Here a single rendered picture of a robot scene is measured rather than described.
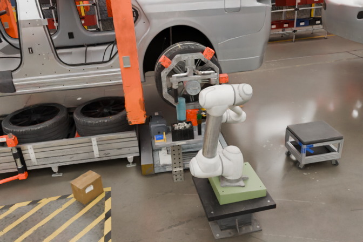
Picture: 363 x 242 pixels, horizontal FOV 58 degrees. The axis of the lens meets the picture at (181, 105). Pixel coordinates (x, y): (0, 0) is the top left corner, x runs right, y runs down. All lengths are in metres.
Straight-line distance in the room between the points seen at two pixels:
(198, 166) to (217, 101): 0.57
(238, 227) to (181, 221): 0.46
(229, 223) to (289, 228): 0.47
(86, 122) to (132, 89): 0.68
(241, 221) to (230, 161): 0.53
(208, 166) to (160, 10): 1.71
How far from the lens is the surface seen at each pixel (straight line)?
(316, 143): 3.24
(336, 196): 3.16
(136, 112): 3.06
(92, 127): 3.38
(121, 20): 2.81
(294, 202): 3.00
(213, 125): 2.05
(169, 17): 3.35
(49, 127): 3.51
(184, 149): 3.39
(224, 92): 1.93
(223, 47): 3.52
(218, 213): 2.39
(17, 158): 3.48
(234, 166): 2.38
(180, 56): 2.97
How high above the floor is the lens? 1.92
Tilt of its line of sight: 24 degrees down
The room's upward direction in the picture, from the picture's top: 4 degrees counter-clockwise
